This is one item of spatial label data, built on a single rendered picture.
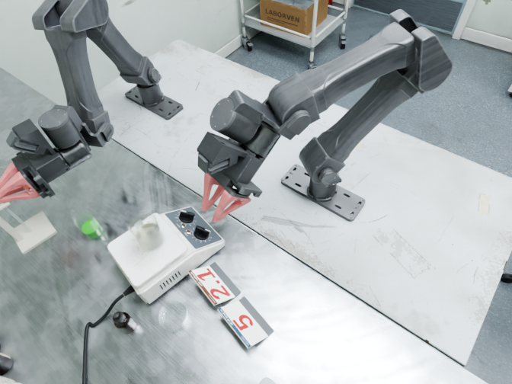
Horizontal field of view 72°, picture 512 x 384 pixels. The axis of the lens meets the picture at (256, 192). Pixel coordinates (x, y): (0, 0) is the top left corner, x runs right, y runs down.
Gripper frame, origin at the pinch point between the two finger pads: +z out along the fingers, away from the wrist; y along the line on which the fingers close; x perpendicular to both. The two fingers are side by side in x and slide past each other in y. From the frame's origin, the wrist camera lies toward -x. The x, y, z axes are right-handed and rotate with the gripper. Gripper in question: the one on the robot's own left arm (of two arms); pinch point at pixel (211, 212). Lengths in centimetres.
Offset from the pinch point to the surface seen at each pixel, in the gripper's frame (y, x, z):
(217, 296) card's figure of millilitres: 9.8, 3.1, 12.5
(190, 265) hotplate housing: 1.4, 2.1, 12.3
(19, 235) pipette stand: -31.5, -12.7, 32.3
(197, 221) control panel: -6.3, 6.7, 6.8
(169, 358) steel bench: 12.2, -3.2, 24.6
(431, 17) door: -92, 243, -144
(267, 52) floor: -160, 176, -50
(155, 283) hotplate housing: 1.4, -4.7, 16.3
